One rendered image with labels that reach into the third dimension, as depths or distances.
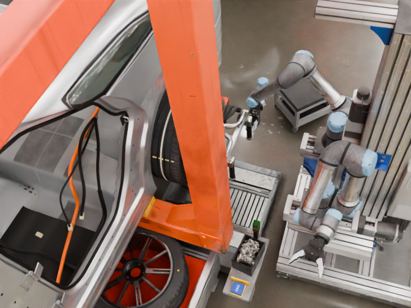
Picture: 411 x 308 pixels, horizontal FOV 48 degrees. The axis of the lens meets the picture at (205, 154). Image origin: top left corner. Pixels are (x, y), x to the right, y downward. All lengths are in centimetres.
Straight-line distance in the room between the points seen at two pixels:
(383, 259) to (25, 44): 290
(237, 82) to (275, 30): 84
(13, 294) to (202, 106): 107
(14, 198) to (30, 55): 226
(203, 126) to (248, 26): 334
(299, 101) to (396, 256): 142
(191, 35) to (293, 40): 349
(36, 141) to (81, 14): 214
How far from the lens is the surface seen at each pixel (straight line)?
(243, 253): 293
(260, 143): 407
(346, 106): 299
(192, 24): 152
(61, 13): 97
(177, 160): 280
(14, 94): 90
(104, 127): 279
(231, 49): 489
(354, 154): 225
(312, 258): 225
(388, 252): 345
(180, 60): 166
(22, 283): 210
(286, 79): 280
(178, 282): 296
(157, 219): 297
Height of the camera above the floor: 325
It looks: 54 degrees down
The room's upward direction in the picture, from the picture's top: 9 degrees counter-clockwise
